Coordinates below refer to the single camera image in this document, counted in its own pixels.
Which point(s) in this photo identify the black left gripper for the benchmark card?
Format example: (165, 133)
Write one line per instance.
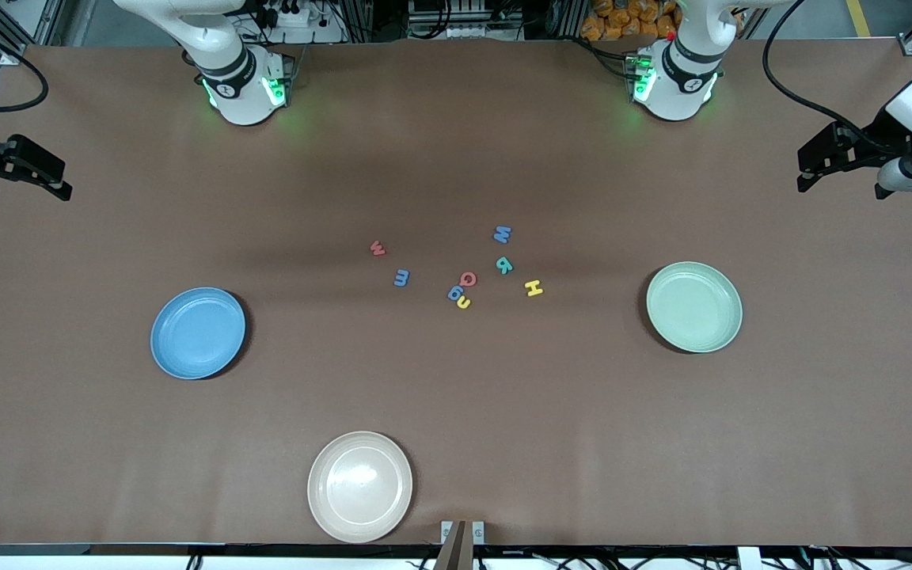
(874, 140)

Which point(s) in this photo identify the yellow capital letter H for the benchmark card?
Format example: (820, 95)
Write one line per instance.
(533, 288)

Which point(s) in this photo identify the blue capital letter W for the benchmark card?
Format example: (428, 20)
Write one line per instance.
(502, 234)

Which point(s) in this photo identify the teal capital letter R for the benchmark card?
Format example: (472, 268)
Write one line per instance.
(503, 265)

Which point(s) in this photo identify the red lowercase letter w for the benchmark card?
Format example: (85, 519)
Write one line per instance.
(378, 248)

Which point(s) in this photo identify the blue lowercase letter m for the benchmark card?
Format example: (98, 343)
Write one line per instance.
(401, 278)

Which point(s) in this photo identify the pink capital letter Q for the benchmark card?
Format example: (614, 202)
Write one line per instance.
(462, 276)

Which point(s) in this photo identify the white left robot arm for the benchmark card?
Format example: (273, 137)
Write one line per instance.
(674, 95)

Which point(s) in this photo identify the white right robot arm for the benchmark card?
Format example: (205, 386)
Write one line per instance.
(242, 95)

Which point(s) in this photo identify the pale green plate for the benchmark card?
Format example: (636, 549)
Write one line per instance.
(693, 307)

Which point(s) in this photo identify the blue plate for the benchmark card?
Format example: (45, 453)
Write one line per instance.
(197, 332)

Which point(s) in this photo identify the pile of orange bags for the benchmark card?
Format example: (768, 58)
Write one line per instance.
(622, 20)

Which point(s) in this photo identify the white power strip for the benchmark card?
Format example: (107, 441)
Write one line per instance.
(286, 14)

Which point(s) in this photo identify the metal equipment rack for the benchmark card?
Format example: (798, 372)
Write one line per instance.
(464, 16)

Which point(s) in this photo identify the blue lowercase letter g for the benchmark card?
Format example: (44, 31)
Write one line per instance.
(453, 294)

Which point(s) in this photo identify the beige plate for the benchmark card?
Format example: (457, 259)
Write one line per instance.
(359, 487)

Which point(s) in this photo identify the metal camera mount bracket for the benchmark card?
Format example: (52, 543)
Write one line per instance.
(462, 542)

